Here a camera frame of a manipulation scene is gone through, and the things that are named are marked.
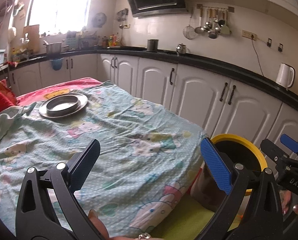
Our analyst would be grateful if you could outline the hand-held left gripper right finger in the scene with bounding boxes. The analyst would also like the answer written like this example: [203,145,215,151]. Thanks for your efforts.
[200,137,284,240]

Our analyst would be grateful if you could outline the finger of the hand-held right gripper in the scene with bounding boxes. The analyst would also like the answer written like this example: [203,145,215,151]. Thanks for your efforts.
[260,139,291,167]
[280,134,298,159]

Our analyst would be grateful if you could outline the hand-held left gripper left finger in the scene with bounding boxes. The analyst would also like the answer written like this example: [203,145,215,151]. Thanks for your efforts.
[15,139,109,240]

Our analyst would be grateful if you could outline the yellow-rimmed waste bin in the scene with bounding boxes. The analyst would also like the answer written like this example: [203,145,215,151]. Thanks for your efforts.
[190,134,267,213]

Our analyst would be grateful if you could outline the person's right hand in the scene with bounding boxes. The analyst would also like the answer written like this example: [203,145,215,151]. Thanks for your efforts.
[281,189,298,216]

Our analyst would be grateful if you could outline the person's left hand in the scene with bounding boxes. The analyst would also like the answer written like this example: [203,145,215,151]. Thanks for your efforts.
[87,209,164,240]

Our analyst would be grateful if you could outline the light blue cartoon blanket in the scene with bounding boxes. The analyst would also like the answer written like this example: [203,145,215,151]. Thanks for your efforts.
[0,80,209,239]

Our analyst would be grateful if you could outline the yellow-green cloth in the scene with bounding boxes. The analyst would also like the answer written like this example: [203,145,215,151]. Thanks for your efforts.
[151,195,242,239]

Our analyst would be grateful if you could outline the round steel plate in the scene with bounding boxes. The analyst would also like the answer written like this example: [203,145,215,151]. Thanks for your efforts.
[39,93,89,118]

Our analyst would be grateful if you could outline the white electric kettle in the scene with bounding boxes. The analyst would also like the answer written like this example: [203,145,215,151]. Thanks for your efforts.
[276,63,296,88]

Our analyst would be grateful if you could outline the white base cabinets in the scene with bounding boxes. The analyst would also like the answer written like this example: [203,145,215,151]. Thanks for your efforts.
[0,52,298,155]

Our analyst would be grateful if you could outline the pink blanket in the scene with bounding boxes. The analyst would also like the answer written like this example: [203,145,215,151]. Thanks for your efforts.
[16,77,102,105]

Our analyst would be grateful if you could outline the blue plastic dustpan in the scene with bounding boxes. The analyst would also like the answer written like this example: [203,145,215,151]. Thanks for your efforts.
[50,59,64,71]

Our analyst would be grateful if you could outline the black kitchen countertop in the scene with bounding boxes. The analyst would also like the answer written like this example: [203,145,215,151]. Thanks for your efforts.
[0,47,298,117]

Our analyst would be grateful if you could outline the red floral pillow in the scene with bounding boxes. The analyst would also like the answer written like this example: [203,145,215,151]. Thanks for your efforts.
[0,76,18,117]

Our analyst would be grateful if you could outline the steel stockpot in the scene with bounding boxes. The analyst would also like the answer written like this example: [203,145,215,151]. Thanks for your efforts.
[44,41,62,55]

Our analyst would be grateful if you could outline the dish rack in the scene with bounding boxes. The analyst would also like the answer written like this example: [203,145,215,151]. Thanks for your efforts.
[65,31,99,50]

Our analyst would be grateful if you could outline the steel teapot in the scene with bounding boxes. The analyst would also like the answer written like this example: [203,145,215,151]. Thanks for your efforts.
[176,43,188,55]

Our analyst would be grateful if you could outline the group of condiment bottles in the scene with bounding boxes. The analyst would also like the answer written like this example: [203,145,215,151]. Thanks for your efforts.
[102,34,120,47]

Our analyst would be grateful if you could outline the pale green spatula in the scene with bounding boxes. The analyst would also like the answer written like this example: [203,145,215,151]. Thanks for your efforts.
[221,10,231,36]

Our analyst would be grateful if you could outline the steel ladle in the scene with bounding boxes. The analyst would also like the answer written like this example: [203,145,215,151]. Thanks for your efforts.
[204,8,213,30]
[208,9,219,40]
[195,7,205,34]

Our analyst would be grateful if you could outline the steel mesh strainer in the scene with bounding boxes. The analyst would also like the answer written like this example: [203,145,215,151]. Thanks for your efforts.
[183,12,197,40]

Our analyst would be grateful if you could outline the black pot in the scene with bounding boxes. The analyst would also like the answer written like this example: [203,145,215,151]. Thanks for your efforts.
[147,39,159,52]

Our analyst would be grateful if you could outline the wooden cutting board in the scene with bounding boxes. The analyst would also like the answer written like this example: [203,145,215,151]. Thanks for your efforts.
[22,24,40,52]

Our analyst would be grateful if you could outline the black spoon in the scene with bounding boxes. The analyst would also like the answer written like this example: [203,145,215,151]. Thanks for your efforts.
[218,9,226,27]

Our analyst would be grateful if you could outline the hanging kitchen tools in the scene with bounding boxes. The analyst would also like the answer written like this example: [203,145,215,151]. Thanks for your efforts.
[117,9,129,29]

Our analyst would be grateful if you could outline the kitchen window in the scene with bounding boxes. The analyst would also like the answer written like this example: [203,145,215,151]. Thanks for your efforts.
[29,0,93,37]

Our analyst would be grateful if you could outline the black power cable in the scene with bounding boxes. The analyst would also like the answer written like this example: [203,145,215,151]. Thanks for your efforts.
[251,39,265,77]

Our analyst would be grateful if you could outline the wall power strip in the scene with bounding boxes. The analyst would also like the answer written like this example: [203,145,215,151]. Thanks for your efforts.
[242,30,258,41]

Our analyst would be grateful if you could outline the round grey wall dispenser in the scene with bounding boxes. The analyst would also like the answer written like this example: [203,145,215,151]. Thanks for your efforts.
[92,12,107,28]

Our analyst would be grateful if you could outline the utensil hanging rail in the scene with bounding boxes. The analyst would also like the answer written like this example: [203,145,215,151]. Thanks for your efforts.
[196,4,235,14]

